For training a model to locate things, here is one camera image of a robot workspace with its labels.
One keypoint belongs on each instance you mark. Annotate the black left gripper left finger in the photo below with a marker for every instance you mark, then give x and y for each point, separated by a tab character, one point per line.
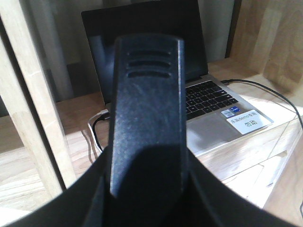
81	205

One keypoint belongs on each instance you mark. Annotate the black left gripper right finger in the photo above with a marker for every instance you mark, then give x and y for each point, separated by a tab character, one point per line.
213	204

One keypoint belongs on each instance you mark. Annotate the black stapler with orange tab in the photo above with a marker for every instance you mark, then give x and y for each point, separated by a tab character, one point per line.
149	161

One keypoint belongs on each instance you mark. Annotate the grey laptop computer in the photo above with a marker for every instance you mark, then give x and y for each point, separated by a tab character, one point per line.
216	115

